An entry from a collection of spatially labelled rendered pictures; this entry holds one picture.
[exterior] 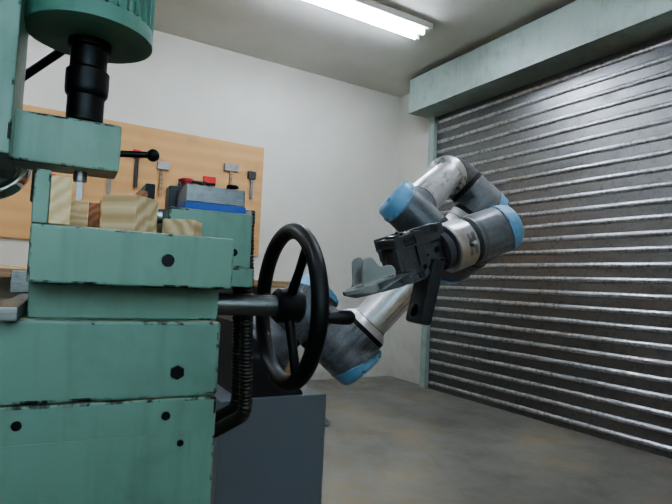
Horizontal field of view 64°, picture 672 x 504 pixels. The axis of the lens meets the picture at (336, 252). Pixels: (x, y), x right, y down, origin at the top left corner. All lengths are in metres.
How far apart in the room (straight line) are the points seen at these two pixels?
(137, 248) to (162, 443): 0.23
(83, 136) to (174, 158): 3.47
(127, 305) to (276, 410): 0.84
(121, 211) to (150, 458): 0.28
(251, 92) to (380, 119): 1.31
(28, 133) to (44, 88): 3.45
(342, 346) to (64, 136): 0.95
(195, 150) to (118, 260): 3.77
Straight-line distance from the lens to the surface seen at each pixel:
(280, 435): 1.47
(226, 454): 1.43
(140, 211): 0.64
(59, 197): 0.62
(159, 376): 0.67
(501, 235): 1.00
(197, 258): 0.63
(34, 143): 0.85
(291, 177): 4.66
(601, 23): 3.72
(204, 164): 4.37
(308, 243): 0.85
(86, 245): 0.61
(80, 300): 0.67
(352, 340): 1.52
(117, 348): 0.66
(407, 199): 1.08
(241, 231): 0.88
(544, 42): 3.94
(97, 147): 0.85
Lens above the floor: 0.85
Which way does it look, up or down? 3 degrees up
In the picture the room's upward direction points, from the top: 3 degrees clockwise
